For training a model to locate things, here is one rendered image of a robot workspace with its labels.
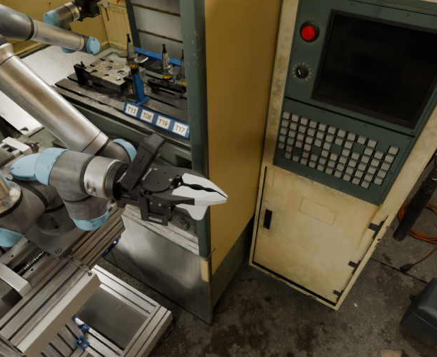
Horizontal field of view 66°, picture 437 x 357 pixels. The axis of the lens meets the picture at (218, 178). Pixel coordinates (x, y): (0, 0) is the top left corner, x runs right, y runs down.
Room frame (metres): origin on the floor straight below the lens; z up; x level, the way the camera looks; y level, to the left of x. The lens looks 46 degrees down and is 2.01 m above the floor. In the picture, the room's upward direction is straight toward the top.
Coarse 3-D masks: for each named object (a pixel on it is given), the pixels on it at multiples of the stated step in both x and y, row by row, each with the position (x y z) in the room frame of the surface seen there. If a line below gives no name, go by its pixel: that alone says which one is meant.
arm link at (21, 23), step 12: (0, 12) 1.24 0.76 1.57; (12, 12) 1.27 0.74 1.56; (0, 24) 1.22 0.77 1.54; (12, 24) 1.23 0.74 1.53; (24, 24) 1.26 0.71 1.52; (36, 24) 1.32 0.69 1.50; (48, 24) 1.39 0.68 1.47; (12, 36) 1.23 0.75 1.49; (24, 36) 1.25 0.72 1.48; (36, 36) 1.30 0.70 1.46; (48, 36) 1.34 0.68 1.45; (60, 36) 1.39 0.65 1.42; (72, 36) 1.44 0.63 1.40; (84, 36) 1.52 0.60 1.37; (72, 48) 1.44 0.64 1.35; (84, 48) 1.49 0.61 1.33; (96, 48) 1.52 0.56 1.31
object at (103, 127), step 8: (96, 120) 1.67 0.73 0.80; (104, 128) 1.64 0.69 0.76; (112, 128) 1.60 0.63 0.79; (120, 136) 1.57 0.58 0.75; (128, 136) 1.54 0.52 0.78; (136, 144) 1.51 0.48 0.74; (168, 152) 1.39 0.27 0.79; (168, 160) 1.39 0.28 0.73; (176, 160) 1.36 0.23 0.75; (184, 160) 1.42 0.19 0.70
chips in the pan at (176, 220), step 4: (176, 212) 1.08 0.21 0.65; (176, 216) 1.05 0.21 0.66; (180, 216) 1.05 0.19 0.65; (172, 220) 1.02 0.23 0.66; (176, 220) 1.02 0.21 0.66; (180, 220) 1.02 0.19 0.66; (184, 220) 1.03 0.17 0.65; (172, 224) 1.00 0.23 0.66; (176, 224) 1.00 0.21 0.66; (180, 224) 1.00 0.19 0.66; (184, 224) 1.00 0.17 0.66; (188, 224) 1.01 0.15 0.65; (196, 224) 1.01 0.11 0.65; (180, 228) 0.98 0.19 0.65; (184, 228) 0.98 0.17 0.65; (188, 228) 0.98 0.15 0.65; (196, 228) 0.98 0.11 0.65; (196, 232) 0.95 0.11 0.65
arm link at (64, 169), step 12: (48, 156) 0.46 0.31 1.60; (60, 156) 0.46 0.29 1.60; (72, 156) 0.46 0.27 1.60; (84, 156) 0.46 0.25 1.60; (96, 156) 0.47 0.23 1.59; (36, 168) 0.45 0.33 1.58; (48, 168) 0.44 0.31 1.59; (60, 168) 0.44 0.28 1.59; (72, 168) 0.43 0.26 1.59; (84, 168) 0.43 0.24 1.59; (48, 180) 0.43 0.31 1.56; (60, 180) 0.42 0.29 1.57; (72, 180) 0.42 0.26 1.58; (60, 192) 0.43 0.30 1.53; (72, 192) 0.42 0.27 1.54; (84, 192) 0.41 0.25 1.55
